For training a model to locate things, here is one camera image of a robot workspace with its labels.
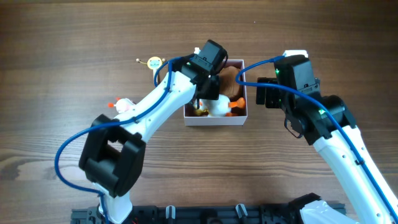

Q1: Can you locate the yellow wooden rattle drum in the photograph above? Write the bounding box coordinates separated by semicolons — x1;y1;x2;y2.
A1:
136;56;166;77

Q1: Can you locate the white plush duck yellow hat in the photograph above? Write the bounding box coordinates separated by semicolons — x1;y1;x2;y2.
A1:
193;95;246;117

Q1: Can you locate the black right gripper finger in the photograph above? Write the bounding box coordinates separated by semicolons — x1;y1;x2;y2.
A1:
265;87;280;108
256;77;266;105

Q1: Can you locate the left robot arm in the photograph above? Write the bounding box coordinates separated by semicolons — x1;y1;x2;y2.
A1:
79;40;228;223

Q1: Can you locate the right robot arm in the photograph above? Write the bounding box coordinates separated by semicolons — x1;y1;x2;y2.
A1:
253;50;397;223

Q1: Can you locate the brown plush toy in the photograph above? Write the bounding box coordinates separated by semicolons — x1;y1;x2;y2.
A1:
218;66;242;99

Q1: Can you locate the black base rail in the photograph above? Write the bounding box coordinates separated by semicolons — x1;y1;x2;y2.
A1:
70;203;346;224

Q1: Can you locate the white pink plush duck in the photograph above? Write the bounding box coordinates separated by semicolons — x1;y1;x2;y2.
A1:
108;98;136;113

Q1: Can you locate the pink cardboard box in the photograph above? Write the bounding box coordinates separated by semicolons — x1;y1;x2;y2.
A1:
183;60;248;126

